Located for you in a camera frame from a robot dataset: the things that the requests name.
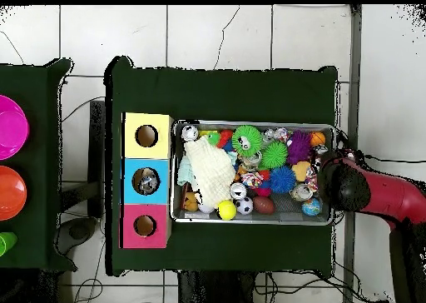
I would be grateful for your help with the yellow ball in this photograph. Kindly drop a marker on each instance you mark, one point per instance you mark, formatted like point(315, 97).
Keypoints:
point(227, 210)

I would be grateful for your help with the brown toy football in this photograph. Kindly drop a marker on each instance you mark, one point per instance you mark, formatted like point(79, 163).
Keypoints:
point(263, 205)

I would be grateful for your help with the green spiky ball with eyes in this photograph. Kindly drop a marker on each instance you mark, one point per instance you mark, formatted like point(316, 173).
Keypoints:
point(247, 141)

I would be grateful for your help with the orange plate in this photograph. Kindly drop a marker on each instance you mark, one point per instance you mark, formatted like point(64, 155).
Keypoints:
point(10, 193)

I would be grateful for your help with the cream knitted cloth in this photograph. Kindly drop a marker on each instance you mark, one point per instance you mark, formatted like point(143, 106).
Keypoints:
point(210, 173)

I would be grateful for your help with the green cup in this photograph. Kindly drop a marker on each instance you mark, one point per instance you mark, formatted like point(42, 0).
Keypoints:
point(5, 243)

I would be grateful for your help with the red silver soda can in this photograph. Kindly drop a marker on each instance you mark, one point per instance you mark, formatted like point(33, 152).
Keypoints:
point(190, 132)

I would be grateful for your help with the small soccer ball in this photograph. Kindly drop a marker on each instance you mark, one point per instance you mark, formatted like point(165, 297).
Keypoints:
point(245, 206)

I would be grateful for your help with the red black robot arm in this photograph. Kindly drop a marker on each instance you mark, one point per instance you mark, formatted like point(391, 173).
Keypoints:
point(386, 196)

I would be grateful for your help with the wooden box with three holes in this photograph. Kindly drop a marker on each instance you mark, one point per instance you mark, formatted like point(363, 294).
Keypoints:
point(160, 170)

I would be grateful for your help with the purple spiky ball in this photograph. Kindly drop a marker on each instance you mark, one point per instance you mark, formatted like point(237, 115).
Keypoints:
point(300, 147)

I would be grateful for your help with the plain green spiky ball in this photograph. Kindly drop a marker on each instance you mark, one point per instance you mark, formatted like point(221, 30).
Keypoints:
point(275, 155)

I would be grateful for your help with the clear mesh bin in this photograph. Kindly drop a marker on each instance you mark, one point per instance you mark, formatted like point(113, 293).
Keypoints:
point(180, 216)

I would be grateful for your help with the pink plate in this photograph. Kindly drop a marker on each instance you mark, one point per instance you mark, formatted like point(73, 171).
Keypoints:
point(10, 126)

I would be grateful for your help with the small globe ball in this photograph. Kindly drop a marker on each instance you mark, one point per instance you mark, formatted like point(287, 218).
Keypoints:
point(311, 207)

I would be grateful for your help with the bag of coloured spiky balls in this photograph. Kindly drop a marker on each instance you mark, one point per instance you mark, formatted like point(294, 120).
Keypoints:
point(218, 140)

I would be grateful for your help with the blue spiky ball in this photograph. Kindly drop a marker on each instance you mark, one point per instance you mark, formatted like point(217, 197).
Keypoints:
point(283, 180)

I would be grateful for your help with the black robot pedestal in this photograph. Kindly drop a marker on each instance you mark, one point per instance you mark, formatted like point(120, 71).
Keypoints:
point(219, 290)

